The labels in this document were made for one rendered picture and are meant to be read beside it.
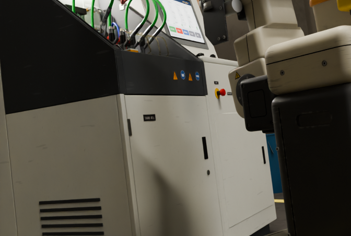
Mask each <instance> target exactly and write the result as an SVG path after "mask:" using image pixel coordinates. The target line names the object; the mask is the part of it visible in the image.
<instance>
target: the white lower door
mask: <svg viewBox="0 0 351 236"><path fill-rule="evenodd" d="M124 100H125V108H126V117H127V126H128V135H129V140H130V149H131V158H132V167H133V176H134V185H135V194H136V202H137V212H138V221H139V229H140V235H141V236H223V230H222V225H221V217H220V209H219V200H218V193H217V184H216V176H215V168H214V159H213V151H212V143H211V138H210V130H209V122H208V114H207V105H206V97H205V96H141V95H124Z"/></svg>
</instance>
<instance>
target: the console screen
mask: <svg viewBox="0 0 351 236"><path fill-rule="evenodd" d="M159 1H160V2H161V3H162V4H163V6H164V8H165V10H166V14H167V20H166V24H165V26H164V29H165V32H166V34H167V35H168V36H170V37H172V38H173V39H174V40H176V41H177V42H178V43H180V44H182V45H187V46H193V47H196V48H201V49H207V50H209V48H208V45H207V42H206V40H205V37H204V34H203V32H202V28H201V26H200V23H199V20H198V18H197V15H196V12H195V10H194V7H193V4H192V1H191V0H159ZM156 3H157V2H156ZM157 6H158V12H159V15H160V18H161V21H162V22H163V11H162V9H161V7H160V6H159V4H158V3H157Z"/></svg>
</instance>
